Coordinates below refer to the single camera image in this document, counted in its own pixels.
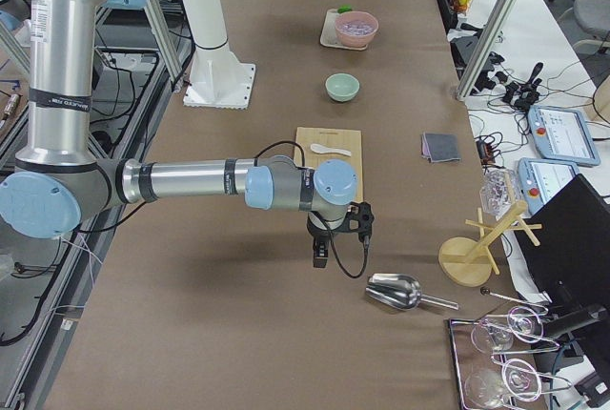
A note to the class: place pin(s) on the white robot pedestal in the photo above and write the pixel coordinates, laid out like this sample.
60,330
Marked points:
217,78

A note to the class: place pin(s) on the aluminium frame post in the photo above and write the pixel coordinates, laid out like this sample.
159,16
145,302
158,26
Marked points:
496,20

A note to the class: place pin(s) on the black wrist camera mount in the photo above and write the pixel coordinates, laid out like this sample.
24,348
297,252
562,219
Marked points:
359,219

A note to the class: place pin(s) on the green ceramic bowl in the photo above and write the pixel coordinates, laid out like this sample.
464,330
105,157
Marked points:
342,87

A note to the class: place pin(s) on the upper wine glass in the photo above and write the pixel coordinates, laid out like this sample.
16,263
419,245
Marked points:
497,333

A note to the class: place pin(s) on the metal glass rack tray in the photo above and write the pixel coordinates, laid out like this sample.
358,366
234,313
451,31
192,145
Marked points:
466,359

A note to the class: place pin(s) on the clear plastic ice box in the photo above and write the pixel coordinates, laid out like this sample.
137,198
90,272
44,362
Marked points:
499,191

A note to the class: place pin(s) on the black monitor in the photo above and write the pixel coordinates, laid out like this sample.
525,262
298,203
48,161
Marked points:
571,263

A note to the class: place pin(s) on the metal ice scoop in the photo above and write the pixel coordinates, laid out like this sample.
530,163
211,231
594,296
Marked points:
402,292

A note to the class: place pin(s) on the upper teach pendant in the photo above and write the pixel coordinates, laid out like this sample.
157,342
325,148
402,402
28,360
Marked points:
562,134

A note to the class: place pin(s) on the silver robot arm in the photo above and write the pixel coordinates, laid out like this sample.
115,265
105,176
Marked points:
58,183

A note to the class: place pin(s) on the clear ice cubes pile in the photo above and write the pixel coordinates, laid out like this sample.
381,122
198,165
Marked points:
358,28

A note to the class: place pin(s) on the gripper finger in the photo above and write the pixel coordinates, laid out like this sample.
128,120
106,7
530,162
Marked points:
320,253

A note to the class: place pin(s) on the cream rabbit tray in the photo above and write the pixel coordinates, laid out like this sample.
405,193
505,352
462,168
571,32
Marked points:
328,37

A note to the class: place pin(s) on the lower wine glass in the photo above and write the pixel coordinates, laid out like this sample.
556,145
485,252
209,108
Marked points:
516,379

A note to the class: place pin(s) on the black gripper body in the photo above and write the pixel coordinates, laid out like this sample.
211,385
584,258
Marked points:
317,233

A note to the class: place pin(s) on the grey folded cloth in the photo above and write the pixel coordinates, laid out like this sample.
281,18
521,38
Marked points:
439,147

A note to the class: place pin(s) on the teach pendant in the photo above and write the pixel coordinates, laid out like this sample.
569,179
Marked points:
541,179
562,134

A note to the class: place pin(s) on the wine glass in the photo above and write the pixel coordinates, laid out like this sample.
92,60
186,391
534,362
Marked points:
497,333
516,379

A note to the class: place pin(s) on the pink bowl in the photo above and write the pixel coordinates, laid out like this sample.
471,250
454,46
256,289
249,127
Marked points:
353,41

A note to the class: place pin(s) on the lower teach pendant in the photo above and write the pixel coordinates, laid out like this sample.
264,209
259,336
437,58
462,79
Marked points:
541,179

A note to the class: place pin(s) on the wooden cup stand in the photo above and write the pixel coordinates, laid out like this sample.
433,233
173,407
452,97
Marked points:
469,262

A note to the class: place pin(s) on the bamboo cutting board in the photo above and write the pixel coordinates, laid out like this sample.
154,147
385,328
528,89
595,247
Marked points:
349,140

